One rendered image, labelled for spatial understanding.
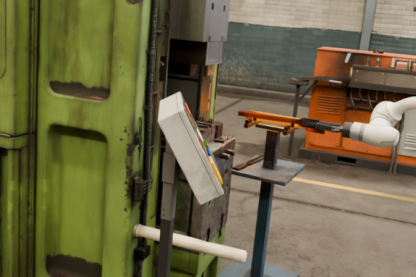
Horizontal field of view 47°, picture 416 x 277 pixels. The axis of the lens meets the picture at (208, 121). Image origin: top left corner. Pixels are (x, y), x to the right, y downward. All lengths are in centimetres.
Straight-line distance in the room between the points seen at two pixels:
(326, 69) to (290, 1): 428
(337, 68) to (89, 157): 397
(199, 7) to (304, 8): 776
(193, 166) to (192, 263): 85
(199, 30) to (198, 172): 70
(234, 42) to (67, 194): 806
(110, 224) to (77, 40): 71
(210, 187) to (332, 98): 423
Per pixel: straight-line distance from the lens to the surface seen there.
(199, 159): 138
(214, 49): 203
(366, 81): 537
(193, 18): 192
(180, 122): 135
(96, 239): 206
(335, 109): 556
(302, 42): 961
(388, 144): 235
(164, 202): 159
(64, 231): 214
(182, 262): 218
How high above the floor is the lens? 145
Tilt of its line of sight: 12 degrees down
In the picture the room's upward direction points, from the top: 5 degrees clockwise
